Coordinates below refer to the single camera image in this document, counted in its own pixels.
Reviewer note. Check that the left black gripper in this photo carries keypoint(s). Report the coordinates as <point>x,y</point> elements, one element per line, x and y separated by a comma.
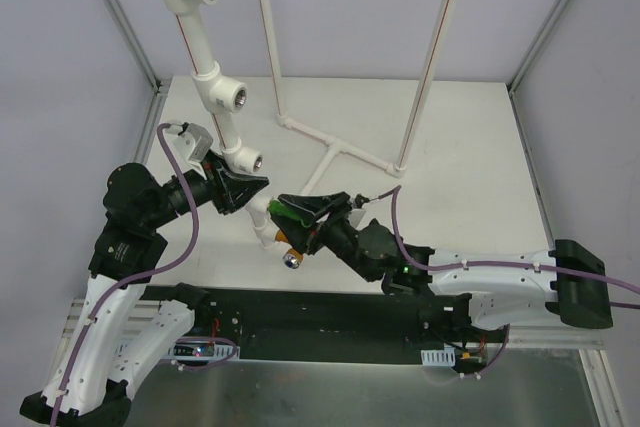
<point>222,187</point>

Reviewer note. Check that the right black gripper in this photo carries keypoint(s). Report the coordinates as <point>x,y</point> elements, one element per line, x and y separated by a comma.
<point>320,226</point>

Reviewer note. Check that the green water faucet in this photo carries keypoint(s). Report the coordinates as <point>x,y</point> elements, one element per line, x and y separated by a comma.
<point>275,207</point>

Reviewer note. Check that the white pipe assembly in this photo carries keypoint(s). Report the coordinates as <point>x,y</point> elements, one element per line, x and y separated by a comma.
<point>223,96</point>

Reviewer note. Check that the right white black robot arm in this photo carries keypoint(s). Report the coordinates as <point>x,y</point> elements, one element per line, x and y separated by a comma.
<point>564,281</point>

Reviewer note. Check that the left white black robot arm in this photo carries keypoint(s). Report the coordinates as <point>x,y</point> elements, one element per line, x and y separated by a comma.
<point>95,384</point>

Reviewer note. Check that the orange water faucet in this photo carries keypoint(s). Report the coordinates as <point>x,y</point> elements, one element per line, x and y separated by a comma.
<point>292,258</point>

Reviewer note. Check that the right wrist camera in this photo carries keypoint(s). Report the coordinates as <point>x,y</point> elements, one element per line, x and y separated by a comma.
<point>358,210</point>

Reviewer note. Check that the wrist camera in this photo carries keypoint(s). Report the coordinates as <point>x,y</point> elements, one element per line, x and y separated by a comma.
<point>192,142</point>
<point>358,210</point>

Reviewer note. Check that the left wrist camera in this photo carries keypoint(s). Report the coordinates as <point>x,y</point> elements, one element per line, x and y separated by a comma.
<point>192,142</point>

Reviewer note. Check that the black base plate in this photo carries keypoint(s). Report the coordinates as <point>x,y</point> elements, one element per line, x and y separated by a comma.
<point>342,328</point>

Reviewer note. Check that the left aluminium frame post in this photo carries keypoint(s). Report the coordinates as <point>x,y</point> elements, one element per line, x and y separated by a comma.
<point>132,42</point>

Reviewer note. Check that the aluminium frame post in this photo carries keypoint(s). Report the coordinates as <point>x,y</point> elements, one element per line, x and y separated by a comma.
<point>132,42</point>
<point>551,21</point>

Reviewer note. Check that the left white cable duct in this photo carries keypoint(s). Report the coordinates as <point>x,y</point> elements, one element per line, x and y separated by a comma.
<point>200,351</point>

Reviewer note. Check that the white cable duct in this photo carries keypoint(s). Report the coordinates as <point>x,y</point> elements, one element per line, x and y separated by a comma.
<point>445,357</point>
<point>200,351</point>

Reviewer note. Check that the right white cable duct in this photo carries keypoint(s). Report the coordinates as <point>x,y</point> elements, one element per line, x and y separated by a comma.
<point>445,357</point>

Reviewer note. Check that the right aluminium frame post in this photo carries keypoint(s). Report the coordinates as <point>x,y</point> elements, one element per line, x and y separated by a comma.
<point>551,21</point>

